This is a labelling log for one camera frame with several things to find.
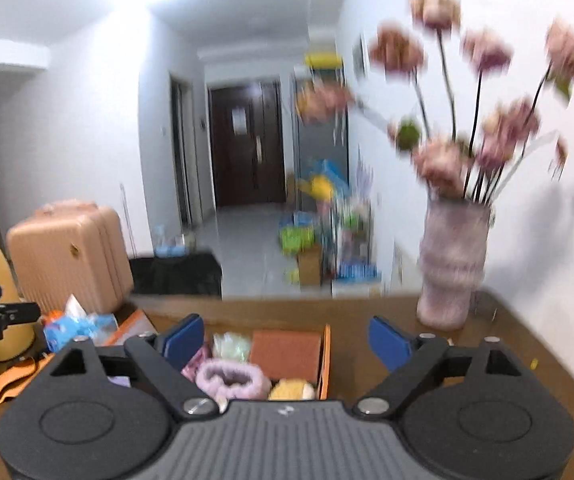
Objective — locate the pink artificial flowers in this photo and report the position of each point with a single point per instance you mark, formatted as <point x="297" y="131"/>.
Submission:
<point x="437" y="10"/>

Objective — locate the grey refrigerator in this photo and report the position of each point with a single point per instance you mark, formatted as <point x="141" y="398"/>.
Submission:
<point x="312" y="146"/>

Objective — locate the orange cloth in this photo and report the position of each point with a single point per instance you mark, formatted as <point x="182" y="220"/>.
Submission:
<point x="2" y="385"/>

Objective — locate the clear plastic bottles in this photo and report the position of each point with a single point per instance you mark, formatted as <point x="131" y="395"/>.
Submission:
<point x="172" y="247"/>

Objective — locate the pink soft packet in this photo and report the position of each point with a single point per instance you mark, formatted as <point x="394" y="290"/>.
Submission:
<point x="194" y="361"/>

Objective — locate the blue tissue pack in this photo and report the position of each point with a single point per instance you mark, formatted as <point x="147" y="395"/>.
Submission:
<point x="82" y="327"/>

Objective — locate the black low table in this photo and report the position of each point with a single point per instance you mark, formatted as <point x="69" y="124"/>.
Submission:
<point x="177" y="275"/>

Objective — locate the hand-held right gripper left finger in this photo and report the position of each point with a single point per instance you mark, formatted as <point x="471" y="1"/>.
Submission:
<point x="187" y="338"/>

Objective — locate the cream yellow plush toy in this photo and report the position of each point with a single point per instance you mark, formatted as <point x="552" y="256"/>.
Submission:
<point x="292" y="390"/>

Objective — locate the red cardboard box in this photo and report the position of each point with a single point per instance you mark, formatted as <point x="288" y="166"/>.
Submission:
<point x="324" y="360"/>

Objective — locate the white green soft packet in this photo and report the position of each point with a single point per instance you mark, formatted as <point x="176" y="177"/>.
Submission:
<point x="232" y="347"/>

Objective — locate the pile of colourful toys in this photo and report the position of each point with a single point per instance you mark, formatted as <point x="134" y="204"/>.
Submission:
<point x="332" y="230"/>

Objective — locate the dark brown door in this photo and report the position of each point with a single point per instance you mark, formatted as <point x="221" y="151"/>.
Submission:
<point x="247" y="145"/>

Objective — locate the yellow box on refrigerator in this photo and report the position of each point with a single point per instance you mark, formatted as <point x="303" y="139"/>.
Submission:
<point x="324" y="59"/>

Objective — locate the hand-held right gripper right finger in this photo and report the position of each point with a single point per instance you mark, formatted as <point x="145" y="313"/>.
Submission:
<point x="389" y="345"/>

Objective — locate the pink suitcase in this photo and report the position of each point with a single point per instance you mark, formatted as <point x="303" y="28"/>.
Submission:
<point x="67" y="255"/>

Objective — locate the pale pink ribbed vase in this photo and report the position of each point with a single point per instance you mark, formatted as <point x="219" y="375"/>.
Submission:
<point x="452" y="265"/>

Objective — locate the brown scouring sponge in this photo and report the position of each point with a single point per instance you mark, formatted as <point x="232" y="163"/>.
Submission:
<point x="284" y="355"/>

